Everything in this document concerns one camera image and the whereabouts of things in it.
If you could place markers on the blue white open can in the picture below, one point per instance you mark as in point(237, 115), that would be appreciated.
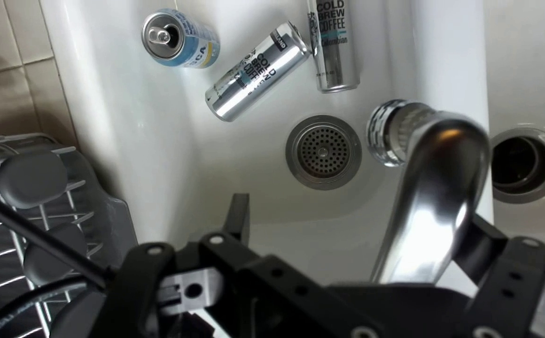
point(177, 40)

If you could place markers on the silver can lying middle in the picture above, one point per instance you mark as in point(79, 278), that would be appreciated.
point(257, 72)

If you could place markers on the white double basin sink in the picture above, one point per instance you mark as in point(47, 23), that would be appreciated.
point(135, 73)

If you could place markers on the metal sink drain strainer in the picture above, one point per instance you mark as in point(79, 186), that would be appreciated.
point(323, 152)

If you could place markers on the tall silver can left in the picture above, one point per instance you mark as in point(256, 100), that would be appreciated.
point(331, 43)

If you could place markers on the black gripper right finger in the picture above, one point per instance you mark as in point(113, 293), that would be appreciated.
point(479, 248)

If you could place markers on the metal wire dish rack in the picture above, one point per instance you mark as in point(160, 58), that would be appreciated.
point(60, 235)

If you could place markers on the chrome kitchen faucet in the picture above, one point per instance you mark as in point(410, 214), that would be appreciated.
point(443, 160)

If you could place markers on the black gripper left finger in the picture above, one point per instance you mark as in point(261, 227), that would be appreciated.
point(237, 220)

